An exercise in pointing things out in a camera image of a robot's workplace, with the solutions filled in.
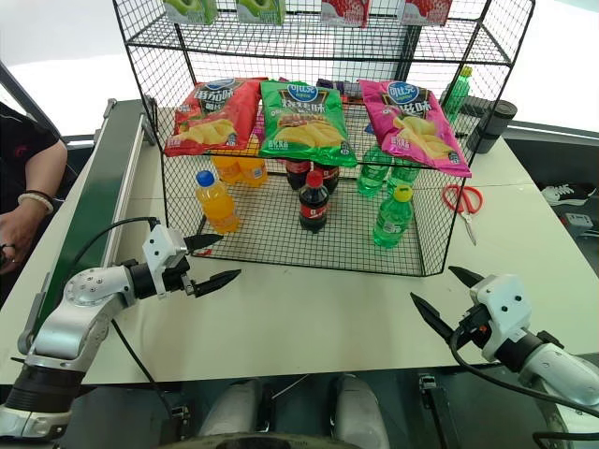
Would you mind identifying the red handled scissors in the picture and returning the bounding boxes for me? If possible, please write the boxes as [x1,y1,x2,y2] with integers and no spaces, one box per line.
[442,182,485,247]

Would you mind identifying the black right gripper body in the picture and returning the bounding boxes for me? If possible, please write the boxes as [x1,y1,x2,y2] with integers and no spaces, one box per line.
[447,303,490,352]

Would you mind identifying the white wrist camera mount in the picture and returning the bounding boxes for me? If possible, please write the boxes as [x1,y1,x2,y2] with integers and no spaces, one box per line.
[469,273,533,362]
[141,224,189,300]

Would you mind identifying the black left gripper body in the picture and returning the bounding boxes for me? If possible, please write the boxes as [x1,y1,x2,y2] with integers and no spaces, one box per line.
[161,254,197,297]

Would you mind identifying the black wire mesh rack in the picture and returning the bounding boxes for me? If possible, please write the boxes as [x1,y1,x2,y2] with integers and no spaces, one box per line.
[110,0,537,278]

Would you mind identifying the white beaded bracelet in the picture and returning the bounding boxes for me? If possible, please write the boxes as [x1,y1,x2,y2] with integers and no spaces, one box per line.
[17,190,55,215]

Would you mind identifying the cola bottle red cap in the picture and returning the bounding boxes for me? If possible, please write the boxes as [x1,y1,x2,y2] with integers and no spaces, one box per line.
[298,170,329,234]

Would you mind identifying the green conveyor belt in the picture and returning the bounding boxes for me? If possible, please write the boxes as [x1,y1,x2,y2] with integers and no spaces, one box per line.
[18,97,158,356]

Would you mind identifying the black cylinder container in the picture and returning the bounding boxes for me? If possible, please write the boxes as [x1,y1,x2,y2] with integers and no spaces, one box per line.
[466,99,519,154]

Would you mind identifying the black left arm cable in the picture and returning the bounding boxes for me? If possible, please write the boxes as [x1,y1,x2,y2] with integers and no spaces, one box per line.
[69,215,182,417]

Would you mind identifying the green drink carton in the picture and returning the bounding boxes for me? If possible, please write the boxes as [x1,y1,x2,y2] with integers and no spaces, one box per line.
[236,0,286,25]
[162,0,220,25]

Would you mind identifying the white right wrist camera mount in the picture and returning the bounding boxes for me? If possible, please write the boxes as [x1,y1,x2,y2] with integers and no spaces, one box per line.
[469,273,533,362]

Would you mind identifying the grey rounded shape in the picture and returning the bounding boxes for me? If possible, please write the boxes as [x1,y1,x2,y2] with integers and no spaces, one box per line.
[331,373,392,449]
[198,378,266,441]

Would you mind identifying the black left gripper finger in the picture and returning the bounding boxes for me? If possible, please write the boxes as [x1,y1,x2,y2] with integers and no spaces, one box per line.
[190,268,242,299]
[183,232,225,257]

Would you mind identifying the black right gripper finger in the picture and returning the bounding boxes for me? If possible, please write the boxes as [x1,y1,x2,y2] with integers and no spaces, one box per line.
[410,292,458,348]
[447,265,486,294]

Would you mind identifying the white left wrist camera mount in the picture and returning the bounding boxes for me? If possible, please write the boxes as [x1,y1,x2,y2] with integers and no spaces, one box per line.
[141,224,189,300]

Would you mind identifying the person black shirt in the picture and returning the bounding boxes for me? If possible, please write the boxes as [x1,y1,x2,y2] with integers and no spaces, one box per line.
[0,100,62,188]

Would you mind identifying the person bare hand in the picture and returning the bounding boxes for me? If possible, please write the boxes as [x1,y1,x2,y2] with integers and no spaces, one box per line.
[0,205,47,276]

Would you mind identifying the red drink carton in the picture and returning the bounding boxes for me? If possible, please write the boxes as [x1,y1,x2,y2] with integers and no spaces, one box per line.
[320,0,372,29]
[401,0,454,27]

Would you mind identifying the ribbed green plastic bottle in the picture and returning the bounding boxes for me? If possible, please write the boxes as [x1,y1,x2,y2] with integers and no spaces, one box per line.
[442,66,474,125]

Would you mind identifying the green potato chips bag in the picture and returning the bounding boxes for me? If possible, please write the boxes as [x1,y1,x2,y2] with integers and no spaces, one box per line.
[257,79,359,168]

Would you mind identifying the pink potato chips bag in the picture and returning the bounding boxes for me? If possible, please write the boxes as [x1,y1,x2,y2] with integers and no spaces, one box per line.
[358,78,473,179]

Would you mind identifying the red potato chips bag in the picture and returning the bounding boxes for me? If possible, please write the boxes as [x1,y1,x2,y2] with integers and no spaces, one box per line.
[163,77,263,158]

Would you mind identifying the black white sneaker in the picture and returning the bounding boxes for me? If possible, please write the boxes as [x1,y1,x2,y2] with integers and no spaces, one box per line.
[540,181,598,207]

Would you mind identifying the green soda bottle yellow cap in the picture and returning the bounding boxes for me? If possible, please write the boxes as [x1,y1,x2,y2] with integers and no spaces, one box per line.
[373,184,415,251]

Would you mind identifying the orange soda bottle blue cap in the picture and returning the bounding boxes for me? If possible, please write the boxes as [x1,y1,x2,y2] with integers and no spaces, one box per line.
[195,169,241,235]

